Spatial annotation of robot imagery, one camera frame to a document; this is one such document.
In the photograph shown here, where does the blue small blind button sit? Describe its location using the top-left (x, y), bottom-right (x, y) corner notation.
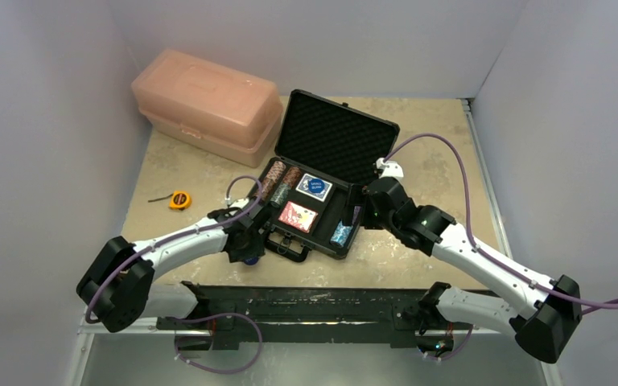
top-left (307, 179), bottom-right (325, 195)

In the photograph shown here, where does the black poker carrying case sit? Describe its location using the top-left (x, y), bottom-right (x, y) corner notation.
top-left (260, 89), bottom-right (400, 263)

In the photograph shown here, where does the green dark chip stack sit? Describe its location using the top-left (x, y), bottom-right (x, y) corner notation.
top-left (269, 183), bottom-right (291, 208)

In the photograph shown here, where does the orange brown chip stack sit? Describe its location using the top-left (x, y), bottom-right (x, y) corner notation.
top-left (259, 161), bottom-right (286, 201)

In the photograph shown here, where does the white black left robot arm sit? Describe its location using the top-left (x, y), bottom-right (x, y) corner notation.
top-left (76, 199), bottom-right (271, 333)

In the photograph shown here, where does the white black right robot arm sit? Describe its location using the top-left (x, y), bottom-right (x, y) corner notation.
top-left (343, 177), bottom-right (583, 363)

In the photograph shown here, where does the light blue chip stack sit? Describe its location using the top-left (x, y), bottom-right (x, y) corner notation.
top-left (330, 221), bottom-right (353, 248)

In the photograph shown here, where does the blue card deck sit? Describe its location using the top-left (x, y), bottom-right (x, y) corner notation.
top-left (295, 173), bottom-right (333, 202)

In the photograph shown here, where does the red card deck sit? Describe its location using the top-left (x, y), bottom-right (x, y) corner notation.
top-left (278, 201), bottom-right (318, 233)

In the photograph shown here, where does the yellow tape measure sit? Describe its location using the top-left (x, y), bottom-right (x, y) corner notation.
top-left (148, 191), bottom-right (192, 211)

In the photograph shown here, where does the pink plastic storage box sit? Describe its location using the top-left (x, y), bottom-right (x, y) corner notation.
top-left (131, 49), bottom-right (283, 167)

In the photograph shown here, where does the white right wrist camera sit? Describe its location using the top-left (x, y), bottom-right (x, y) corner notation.
top-left (375, 158), bottom-right (404, 182)

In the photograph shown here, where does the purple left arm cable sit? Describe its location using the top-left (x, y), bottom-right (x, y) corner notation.
top-left (84, 175), bottom-right (264, 325)

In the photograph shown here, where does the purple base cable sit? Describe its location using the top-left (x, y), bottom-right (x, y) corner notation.
top-left (173, 312), bottom-right (266, 375)

